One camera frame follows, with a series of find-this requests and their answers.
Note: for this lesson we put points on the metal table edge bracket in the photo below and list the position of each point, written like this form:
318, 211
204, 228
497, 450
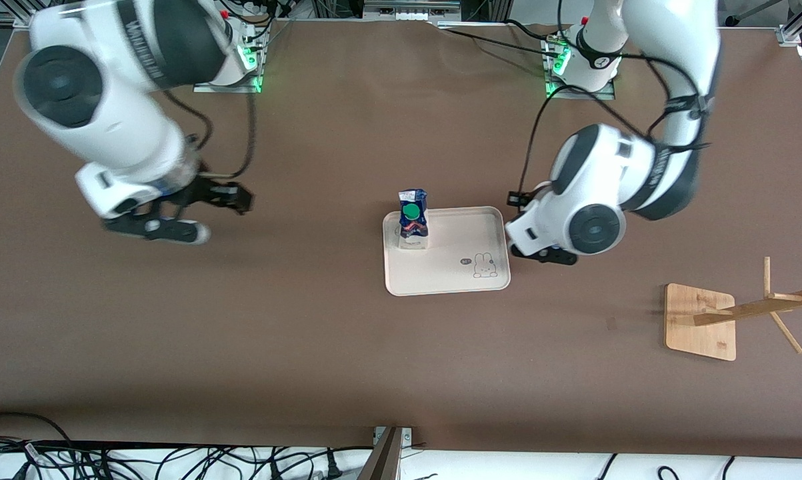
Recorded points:
387, 460

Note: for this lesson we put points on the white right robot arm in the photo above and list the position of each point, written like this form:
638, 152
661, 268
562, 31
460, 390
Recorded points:
107, 120

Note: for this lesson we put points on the black power plug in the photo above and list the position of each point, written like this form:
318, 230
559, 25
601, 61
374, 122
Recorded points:
332, 466

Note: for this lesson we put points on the cream rabbit print tray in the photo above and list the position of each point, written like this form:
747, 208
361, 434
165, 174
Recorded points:
460, 260

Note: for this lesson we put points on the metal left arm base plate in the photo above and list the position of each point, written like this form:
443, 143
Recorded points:
574, 95

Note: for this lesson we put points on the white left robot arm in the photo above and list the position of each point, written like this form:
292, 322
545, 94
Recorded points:
607, 180

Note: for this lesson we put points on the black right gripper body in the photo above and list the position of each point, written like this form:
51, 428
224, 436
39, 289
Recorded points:
204, 190

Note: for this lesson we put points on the grey power strip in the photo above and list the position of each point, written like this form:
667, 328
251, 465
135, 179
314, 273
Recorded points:
410, 12

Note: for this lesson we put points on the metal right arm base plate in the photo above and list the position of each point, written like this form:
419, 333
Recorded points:
240, 87

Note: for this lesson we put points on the blue milk carton green cap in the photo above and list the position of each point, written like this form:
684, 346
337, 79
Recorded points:
412, 223

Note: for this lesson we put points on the wooden mug rack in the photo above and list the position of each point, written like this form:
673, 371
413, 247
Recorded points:
697, 326

